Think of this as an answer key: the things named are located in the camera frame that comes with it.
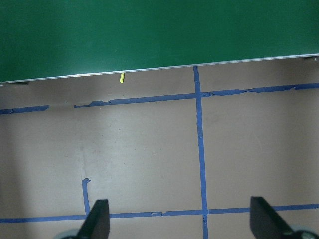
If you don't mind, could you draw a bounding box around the green conveyor belt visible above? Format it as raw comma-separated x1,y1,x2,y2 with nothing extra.
0,0,319,87

